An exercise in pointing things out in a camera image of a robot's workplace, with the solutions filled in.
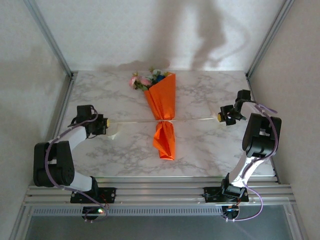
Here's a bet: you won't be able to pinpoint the aluminium left side rail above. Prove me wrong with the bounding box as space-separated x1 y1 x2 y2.
51 72 77 143

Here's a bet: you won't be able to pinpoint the aluminium right frame leg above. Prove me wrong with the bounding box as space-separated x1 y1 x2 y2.
284 203 310 240

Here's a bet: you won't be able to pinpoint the aluminium right frame post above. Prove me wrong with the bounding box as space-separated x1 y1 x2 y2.
245 0 297 78

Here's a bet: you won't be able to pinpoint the aluminium left frame post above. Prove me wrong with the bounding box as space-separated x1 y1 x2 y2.
23 0 76 78

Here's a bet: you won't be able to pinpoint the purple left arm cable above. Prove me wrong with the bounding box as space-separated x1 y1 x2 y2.
45 106 110 223

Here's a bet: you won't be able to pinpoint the aluminium right side rail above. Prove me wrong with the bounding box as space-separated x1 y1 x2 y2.
246 72 281 183

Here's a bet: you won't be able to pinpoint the aluminium frame post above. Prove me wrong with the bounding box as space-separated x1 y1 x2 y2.
245 0 297 78
23 0 76 78

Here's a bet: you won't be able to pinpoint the aluminium rail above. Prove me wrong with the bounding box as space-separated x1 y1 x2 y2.
51 72 77 143
246 72 281 183

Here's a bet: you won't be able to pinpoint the aluminium frame leg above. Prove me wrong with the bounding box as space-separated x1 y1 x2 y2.
284 203 310 240
8 206 33 240

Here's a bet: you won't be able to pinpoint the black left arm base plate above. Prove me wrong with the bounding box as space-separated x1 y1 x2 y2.
69 187 118 204

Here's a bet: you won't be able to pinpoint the aluminium front frame rails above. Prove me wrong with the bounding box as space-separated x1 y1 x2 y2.
22 176 297 207

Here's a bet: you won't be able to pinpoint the grey slotted cable duct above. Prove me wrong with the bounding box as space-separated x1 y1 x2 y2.
31 206 225 217

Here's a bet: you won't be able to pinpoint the orange wrapping paper sheet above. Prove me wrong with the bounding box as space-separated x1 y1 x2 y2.
143 73 177 161

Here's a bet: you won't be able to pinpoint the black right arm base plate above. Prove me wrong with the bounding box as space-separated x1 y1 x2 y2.
202 186 250 203

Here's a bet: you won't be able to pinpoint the pink artificial flower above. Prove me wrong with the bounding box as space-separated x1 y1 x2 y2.
128 71 153 91

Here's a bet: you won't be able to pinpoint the cream satin ribbon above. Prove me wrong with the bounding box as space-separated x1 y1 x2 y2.
106 106 221 140

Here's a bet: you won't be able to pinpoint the aluminium left frame leg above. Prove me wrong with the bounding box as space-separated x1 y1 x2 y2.
8 206 33 240

